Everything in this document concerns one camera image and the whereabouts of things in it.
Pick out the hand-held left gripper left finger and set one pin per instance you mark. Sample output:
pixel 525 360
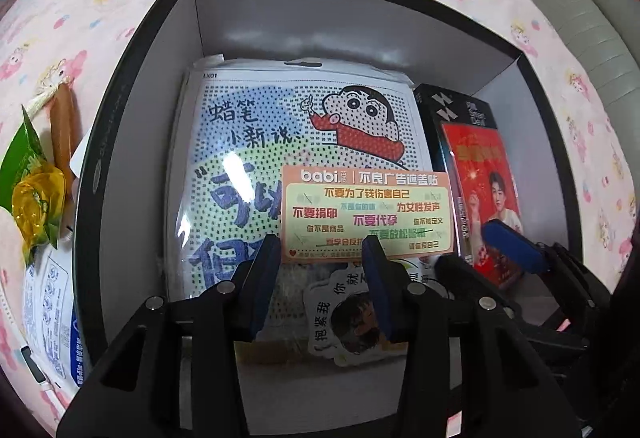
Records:
pixel 262 288

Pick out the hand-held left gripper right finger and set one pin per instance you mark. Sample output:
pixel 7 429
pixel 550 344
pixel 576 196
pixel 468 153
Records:
pixel 380 293

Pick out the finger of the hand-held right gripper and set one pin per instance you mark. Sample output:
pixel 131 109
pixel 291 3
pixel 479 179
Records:
pixel 515 243
pixel 462 273

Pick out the white face sticker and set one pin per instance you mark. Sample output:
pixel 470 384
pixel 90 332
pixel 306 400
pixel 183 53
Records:
pixel 345 318

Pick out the red and black box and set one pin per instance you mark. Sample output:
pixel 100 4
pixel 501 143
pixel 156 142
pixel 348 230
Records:
pixel 480 178

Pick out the orange sticker card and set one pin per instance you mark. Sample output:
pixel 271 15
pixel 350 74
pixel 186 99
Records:
pixel 370 203

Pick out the cartoon bead art packet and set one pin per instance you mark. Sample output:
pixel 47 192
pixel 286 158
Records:
pixel 260 128

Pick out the white smartwatch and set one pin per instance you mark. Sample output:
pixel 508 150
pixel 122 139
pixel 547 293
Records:
pixel 31 363

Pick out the black storage box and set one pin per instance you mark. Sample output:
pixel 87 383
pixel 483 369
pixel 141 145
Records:
pixel 150 68

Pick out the white blue packet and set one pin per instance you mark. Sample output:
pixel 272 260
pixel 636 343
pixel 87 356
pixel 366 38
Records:
pixel 52 308

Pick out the green yellow snack packet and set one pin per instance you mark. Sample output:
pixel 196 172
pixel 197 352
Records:
pixel 35 188

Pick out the brown sausage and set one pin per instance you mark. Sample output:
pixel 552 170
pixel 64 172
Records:
pixel 64 128

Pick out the cream twisted wrapper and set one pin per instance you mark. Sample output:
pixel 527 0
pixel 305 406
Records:
pixel 42 99

